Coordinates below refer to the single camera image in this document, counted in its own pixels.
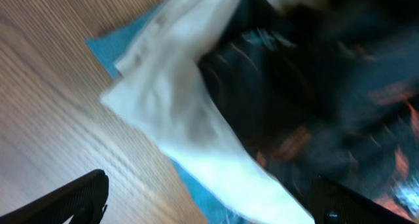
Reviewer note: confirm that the black printed cycling jersey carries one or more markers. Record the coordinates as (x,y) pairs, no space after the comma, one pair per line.
(329,93)

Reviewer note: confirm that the folded beige trousers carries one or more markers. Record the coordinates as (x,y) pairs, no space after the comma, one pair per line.
(161,92)

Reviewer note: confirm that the folded blue jeans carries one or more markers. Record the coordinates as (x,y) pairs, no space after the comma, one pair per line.
(107,49)

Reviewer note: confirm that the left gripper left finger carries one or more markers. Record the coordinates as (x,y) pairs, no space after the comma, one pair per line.
(81,201)

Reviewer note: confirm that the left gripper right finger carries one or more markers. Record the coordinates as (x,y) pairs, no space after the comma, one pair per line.
(331,203)

